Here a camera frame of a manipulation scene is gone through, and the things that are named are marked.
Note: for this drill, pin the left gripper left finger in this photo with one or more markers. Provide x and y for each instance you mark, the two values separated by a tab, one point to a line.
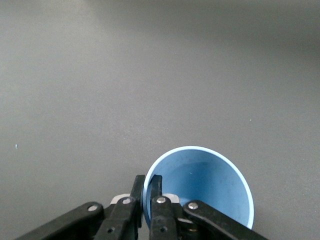
120	220

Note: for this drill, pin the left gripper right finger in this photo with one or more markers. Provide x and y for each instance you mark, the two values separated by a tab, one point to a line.
161	217

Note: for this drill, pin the light blue cup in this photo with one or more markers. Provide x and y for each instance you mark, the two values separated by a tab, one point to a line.
207	180

